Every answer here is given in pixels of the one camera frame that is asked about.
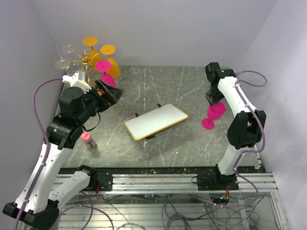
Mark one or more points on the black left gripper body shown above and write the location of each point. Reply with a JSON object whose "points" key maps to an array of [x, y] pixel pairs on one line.
{"points": [[96, 102]]}

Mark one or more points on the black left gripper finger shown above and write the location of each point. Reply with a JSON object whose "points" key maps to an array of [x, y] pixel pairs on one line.
{"points": [[113, 95], [101, 86]]}

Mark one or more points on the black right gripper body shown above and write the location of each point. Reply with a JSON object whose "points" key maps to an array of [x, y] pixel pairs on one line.
{"points": [[214, 95]]}

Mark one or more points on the pink wine glass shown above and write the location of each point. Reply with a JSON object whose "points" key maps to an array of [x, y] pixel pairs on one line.
{"points": [[104, 66], [214, 113]]}

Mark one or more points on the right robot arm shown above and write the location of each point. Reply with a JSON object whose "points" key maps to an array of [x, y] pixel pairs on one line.
{"points": [[247, 127]]}

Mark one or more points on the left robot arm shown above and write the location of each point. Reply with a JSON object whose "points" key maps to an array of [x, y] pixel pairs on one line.
{"points": [[38, 205]]}

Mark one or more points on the yellow wine glass rear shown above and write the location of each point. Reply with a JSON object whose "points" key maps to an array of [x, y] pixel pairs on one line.
{"points": [[90, 42]]}

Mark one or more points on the yellow wine glass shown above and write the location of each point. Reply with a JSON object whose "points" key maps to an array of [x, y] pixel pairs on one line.
{"points": [[108, 50], [90, 42]]}

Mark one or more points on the yellow wine glass front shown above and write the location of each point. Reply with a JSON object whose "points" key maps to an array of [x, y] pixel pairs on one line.
{"points": [[108, 50]]}

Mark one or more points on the clear wine glass near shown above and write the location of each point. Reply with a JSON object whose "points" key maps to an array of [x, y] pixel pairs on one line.
{"points": [[63, 64]]}

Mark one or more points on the clear wine glass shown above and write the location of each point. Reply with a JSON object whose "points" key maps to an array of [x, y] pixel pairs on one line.
{"points": [[66, 49], [63, 64]]}

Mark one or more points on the clear wine glass far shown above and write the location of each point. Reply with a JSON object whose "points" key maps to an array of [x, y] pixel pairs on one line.
{"points": [[66, 49]]}

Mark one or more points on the small bottle pink cap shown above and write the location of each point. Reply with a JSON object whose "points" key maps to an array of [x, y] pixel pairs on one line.
{"points": [[88, 140]]}

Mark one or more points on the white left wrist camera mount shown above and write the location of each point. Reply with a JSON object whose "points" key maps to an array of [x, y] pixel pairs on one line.
{"points": [[77, 80]]}

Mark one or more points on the gold wire wine glass rack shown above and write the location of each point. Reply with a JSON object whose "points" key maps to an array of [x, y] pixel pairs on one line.
{"points": [[87, 65]]}

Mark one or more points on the white tablet yellow frame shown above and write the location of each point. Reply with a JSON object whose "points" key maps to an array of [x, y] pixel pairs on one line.
{"points": [[158, 119]]}

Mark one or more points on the black wire tablet stand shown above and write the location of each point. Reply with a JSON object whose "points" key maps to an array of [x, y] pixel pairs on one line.
{"points": [[158, 132]]}

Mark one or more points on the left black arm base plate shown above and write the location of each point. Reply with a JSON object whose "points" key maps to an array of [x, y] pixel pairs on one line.
{"points": [[103, 181]]}

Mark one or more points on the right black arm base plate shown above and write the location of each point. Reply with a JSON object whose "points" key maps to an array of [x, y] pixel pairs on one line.
{"points": [[216, 183]]}

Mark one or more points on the aluminium mounting rail frame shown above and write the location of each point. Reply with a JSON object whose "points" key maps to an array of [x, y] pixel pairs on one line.
{"points": [[165, 198]]}

